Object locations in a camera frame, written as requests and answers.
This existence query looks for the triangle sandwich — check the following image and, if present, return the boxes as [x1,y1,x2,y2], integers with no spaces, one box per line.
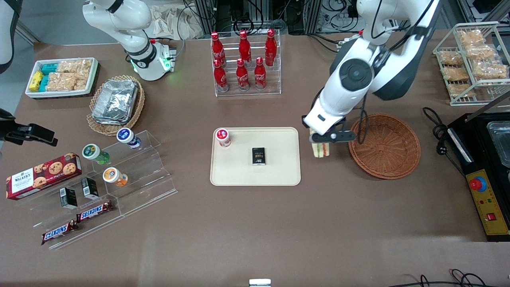
[310,128,330,158]

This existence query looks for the oval light wicker basket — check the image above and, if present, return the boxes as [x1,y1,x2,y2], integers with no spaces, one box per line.
[86,75,146,137]

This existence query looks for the round brown wicker basket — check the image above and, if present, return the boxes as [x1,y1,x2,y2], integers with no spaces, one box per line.
[349,113,422,180]

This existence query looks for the cream plastic tray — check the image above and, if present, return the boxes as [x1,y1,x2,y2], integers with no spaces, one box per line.
[210,127,301,187]

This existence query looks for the white plastic snack bin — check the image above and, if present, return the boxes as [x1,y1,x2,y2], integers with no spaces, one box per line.
[25,57,99,99]

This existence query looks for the red Walker's cookie box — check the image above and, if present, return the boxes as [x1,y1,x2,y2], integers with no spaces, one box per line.
[6,153,82,201]

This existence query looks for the green-lid gum bottle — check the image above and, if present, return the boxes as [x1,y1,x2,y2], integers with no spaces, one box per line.
[82,143,110,166]

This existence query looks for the red Coca-Cola bottle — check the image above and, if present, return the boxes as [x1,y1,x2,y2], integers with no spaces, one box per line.
[213,60,228,92]
[254,57,267,90]
[210,32,224,66]
[236,59,250,91]
[265,29,277,66]
[239,30,252,64]

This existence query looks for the silver foil container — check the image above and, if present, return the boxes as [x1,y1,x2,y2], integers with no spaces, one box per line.
[92,80,139,126]

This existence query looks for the clear acrylic bottle rack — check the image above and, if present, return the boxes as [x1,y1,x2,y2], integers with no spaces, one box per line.
[211,30,282,97]

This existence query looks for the orange-lid gum bottle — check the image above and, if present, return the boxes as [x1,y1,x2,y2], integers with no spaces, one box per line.
[102,167,129,188]

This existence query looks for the blue-lid gum bottle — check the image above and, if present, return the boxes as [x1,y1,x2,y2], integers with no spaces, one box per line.
[116,128,142,150]

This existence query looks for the Snickers chocolate bar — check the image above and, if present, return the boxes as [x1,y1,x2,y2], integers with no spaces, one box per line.
[76,200,114,223]
[41,220,79,246]

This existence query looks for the red-lid gum bottle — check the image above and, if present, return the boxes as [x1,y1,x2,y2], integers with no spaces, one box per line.
[215,128,232,148]

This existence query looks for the clear acrylic stepped display stand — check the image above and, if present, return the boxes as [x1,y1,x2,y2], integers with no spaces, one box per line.
[30,130,178,251]

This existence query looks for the metal equipment rack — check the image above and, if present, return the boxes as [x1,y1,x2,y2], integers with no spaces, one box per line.
[193,0,319,35]

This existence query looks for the clear bag of pastry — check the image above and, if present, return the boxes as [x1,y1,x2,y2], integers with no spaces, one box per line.
[464,44,498,60]
[457,30,486,45]
[442,66,471,82]
[472,62,508,79]
[447,83,477,98]
[438,50,465,66]

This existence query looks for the black appliance with yellow panel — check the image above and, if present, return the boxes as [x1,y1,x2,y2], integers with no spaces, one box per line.
[446,113,510,242]

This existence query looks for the red emergency stop button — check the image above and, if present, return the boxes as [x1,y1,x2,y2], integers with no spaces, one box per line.
[469,175,487,193]

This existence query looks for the beige cloth bag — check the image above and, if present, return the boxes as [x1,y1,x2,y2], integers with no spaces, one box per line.
[151,3,204,40]

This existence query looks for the clear plastic container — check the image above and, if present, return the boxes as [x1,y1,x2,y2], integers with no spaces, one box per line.
[487,122,510,168]

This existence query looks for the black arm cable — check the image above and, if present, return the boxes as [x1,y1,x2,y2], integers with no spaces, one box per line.
[357,94,369,145]

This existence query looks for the black power cable with plug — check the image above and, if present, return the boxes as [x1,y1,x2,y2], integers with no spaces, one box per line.
[422,107,467,176]

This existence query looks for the white wire rack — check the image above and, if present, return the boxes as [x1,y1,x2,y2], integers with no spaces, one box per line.
[433,22,510,106]

